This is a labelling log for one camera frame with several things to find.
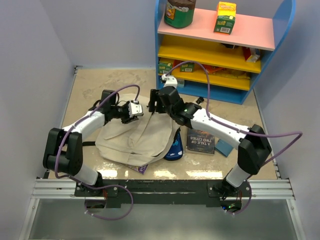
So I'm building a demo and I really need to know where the beige canvas backpack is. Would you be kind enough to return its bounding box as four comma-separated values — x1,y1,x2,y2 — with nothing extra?
93,95,181,167

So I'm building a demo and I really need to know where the small blue notebook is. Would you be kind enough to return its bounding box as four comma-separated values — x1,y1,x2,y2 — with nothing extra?
215,139,234,158

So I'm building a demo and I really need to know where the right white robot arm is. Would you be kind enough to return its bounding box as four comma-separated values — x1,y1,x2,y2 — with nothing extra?
148,86,272,198

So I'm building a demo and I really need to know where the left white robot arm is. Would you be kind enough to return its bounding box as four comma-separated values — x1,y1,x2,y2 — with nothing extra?
42,90,143,196

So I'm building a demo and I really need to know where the light blue box left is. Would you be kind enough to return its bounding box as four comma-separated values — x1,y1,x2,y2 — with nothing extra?
160,75,174,87

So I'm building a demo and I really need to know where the light blue box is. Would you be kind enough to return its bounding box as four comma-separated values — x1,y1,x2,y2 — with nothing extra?
176,78,185,88
160,75,174,87

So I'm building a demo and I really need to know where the green box left shelf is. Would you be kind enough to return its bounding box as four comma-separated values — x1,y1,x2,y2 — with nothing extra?
158,61,173,75

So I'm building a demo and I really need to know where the green box shelf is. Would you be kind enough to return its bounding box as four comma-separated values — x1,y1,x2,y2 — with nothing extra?
158,61,173,75
179,62,195,73

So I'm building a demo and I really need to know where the light blue box right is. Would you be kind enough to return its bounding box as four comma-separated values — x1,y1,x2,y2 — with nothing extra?
176,78,185,88

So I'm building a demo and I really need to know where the green box middle shelf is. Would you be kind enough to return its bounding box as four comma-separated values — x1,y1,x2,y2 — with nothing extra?
179,62,195,73

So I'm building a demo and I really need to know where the blue shark pencil case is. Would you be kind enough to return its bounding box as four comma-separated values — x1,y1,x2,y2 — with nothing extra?
163,129,184,161

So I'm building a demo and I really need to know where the A Tale of Two Cities book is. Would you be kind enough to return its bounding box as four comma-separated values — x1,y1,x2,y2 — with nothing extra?
186,128,215,155

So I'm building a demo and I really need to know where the purple 52-Storey Treehouse book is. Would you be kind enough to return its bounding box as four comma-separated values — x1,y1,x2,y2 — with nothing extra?
125,164,148,175

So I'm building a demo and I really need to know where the orange snack packet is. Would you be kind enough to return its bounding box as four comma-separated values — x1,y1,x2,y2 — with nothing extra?
202,64,226,75

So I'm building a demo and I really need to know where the blue colourful shelf unit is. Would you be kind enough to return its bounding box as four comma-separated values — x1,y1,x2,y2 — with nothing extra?
154,0,296,104

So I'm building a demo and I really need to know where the green brown jar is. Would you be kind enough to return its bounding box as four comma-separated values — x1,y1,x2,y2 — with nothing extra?
164,0,196,29

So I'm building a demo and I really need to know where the yellow green carton box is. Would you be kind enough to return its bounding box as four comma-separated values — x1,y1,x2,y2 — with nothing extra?
213,1,237,35

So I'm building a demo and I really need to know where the red white box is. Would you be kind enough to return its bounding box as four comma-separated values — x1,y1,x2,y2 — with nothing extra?
242,46,261,63

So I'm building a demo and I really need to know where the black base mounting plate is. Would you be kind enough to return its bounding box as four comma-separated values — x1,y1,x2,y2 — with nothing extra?
74,179,252,210

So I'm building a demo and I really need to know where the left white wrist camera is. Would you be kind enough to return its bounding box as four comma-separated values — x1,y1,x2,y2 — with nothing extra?
128,100,144,118

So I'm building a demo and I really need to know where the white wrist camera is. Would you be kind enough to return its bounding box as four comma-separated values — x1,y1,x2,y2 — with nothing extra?
161,74,178,88
128,100,144,118

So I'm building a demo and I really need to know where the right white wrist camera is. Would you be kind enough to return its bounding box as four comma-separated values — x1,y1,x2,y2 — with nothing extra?
161,74,178,88

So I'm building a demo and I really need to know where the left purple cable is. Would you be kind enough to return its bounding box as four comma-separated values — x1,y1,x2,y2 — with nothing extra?
53,84,134,221

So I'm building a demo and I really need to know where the purple cable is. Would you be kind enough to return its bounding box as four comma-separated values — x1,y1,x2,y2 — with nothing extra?
53,84,134,221
163,60,303,215

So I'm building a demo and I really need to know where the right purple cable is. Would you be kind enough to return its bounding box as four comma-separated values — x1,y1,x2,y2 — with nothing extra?
163,60,303,215

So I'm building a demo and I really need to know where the aluminium rail frame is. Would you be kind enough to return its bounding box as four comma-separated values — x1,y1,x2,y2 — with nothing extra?
19,69,307,240

